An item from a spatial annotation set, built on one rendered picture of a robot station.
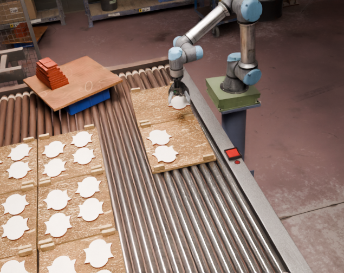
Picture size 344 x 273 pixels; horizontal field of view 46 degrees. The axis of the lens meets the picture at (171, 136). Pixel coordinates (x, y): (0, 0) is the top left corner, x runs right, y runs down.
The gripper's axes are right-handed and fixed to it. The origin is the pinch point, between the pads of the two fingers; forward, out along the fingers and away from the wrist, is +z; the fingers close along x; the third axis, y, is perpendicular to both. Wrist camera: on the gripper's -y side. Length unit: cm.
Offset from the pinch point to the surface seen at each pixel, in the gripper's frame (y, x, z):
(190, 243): 91, 7, 13
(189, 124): 6.7, 5.6, 11.7
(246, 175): 49, 35, 14
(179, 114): -4.9, -1.3, 11.8
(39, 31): -341, -218, 95
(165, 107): -12.7, -10.2, 11.8
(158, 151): 32.2, -11.0, 10.5
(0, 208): 71, -87, 11
